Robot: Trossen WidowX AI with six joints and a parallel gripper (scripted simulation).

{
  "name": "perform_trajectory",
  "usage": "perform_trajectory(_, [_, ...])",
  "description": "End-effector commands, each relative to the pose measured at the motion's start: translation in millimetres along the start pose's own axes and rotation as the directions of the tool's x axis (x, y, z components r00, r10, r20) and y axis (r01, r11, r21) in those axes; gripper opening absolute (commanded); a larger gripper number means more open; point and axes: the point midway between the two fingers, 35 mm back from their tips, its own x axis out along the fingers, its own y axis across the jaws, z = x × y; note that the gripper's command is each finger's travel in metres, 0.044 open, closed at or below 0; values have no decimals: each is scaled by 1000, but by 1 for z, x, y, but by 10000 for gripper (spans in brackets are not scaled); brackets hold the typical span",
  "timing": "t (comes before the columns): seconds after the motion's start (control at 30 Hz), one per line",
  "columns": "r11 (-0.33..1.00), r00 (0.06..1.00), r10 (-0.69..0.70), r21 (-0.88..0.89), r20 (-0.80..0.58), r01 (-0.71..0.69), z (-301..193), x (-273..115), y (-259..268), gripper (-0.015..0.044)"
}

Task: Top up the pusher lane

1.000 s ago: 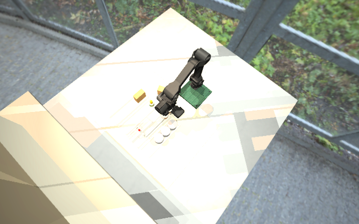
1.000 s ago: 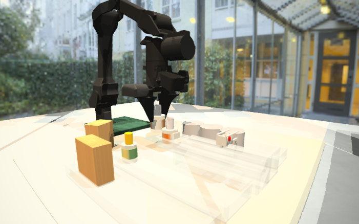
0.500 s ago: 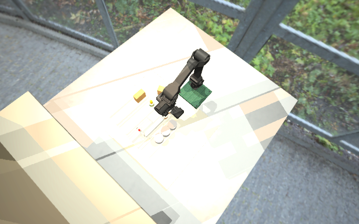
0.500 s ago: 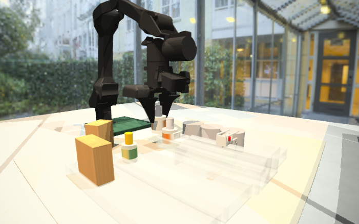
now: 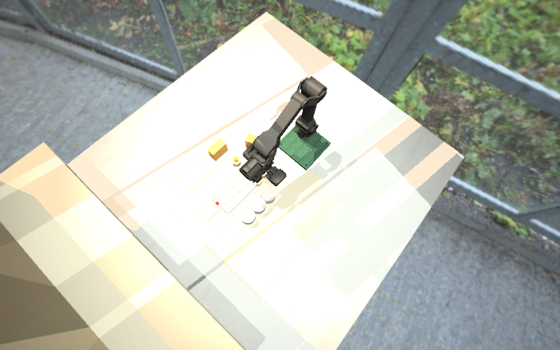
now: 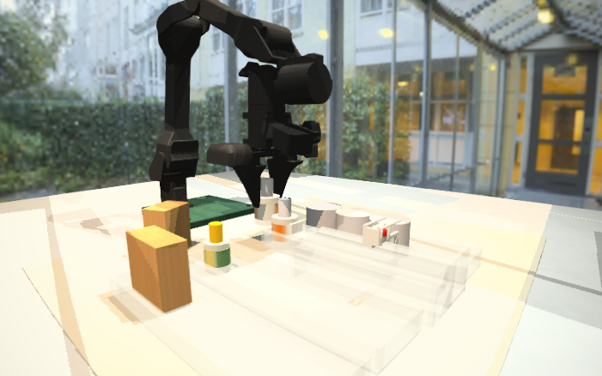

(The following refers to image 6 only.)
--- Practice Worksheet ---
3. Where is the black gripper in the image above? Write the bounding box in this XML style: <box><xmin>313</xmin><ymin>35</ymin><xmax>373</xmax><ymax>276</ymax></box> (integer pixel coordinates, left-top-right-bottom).
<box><xmin>207</xmin><ymin>105</ymin><xmax>303</xmax><ymax>208</ymax></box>

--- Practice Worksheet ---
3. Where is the wooden block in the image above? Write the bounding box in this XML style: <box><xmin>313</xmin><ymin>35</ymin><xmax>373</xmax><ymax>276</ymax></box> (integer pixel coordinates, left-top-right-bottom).
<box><xmin>142</xmin><ymin>201</ymin><xmax>192</xmax><ymax>247</ymax></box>
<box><xmin>125</xmin><ymin>225</ymin><xmax>192</xmax><ymax>312</ymax></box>

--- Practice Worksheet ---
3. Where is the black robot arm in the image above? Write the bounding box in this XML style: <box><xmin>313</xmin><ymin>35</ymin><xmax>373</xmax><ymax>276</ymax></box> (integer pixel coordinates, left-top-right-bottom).
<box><xmin>148</xmin><ymin>0</ymin><xmax>332</xmax><ymax>203</ymax></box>

